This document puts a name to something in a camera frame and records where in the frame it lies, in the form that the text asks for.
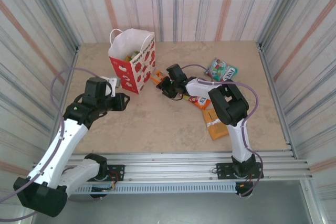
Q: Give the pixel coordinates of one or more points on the green Fox's candy bag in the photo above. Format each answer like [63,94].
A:
[221,70]

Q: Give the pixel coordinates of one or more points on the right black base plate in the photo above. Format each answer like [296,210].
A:
[224,170]

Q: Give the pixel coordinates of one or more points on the aluminium rail frame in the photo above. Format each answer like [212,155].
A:
[168,162]

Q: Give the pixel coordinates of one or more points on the orange-brown foil snack bag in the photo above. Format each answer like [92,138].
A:
[216,129]

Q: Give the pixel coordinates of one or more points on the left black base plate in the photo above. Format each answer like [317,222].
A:
[116,172]

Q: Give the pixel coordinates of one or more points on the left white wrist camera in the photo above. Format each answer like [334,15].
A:
[115,85]

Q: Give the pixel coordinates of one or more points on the red orange Fox's candy bag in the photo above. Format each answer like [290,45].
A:
[200,101]

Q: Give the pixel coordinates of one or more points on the red white paper gift bag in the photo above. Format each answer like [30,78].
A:
[126,77]

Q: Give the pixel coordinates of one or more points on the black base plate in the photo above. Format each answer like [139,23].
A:
[116,172]
[224,170]

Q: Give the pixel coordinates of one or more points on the small orange snack packet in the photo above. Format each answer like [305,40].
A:
[157,75]

